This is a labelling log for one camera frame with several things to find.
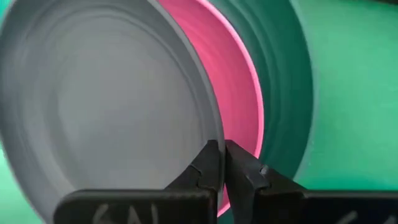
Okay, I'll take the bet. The magenta opaque plastic plate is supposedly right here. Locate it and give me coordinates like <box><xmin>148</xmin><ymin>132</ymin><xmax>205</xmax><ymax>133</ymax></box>
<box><xmin>158</xmin><ymin>0</ymin><xmax>265</xmax><ymax>218</ymax></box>

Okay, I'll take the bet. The dark green plastic plate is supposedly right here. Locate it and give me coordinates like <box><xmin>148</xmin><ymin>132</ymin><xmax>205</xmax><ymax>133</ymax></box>
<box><xmin>208</xmin><ymin>0</ymin><xmax>314</xmax><ymax>224</ymax></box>

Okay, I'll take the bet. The grey plastic plate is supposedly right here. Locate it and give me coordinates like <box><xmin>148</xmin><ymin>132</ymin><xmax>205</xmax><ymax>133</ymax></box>
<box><xmin>0</xmin><ymin>0</ymin><xmax>226</xmax><ymax>224</ymax></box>

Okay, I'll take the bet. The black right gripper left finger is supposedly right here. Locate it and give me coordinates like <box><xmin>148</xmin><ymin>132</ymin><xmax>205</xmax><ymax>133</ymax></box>
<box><xmin>52</xmin><ymin>139</ymin><xmax>226</xmax><ymax>224</ymax></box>

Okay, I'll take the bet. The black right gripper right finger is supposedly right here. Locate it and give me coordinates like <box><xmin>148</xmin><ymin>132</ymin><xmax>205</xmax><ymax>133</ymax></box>
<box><xmin>224</xmin><ymin>139</ymin><xmax>398</xmax><ymax>224</ymax></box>

